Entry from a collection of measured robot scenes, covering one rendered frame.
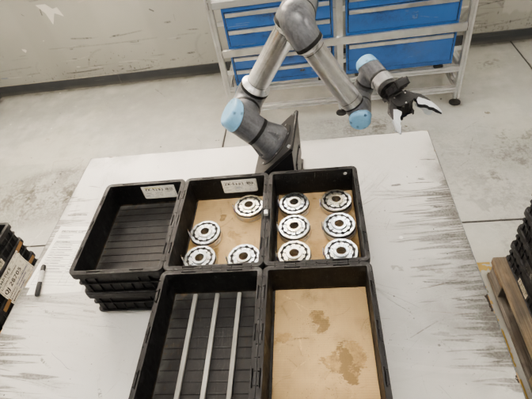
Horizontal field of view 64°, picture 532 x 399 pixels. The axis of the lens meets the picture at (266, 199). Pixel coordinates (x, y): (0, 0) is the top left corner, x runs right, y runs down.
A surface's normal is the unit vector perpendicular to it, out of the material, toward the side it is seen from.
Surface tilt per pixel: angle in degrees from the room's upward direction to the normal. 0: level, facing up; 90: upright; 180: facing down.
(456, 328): 0
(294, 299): 0
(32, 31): 90
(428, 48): 90
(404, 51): 90
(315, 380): 0
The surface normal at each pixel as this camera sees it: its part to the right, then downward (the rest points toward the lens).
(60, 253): -0.14, -0.70
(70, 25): -0.05, 0.71
